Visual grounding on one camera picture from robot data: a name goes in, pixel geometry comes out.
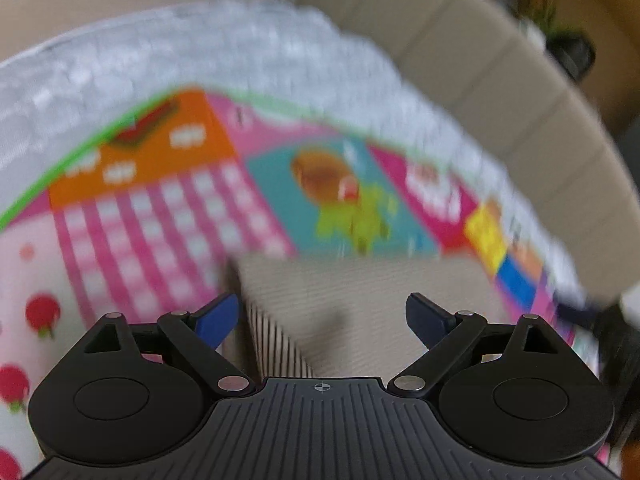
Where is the colourful cartoon play mat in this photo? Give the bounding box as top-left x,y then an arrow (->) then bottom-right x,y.
0,86 -> 601,480

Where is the beige padded headboard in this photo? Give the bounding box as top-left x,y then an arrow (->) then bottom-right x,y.
302,0 -> 639,296

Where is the white quilted mattress cover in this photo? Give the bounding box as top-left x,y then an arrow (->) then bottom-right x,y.
0,0 -> 626,306

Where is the beige striped knit sweater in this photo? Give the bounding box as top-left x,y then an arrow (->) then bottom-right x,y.
220,254 -> 510,382

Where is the black round appliance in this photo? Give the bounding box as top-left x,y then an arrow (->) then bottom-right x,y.
546,32 -> 597,84

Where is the green plant in white pot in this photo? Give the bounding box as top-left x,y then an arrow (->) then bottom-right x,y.
515,0 -> 556,51

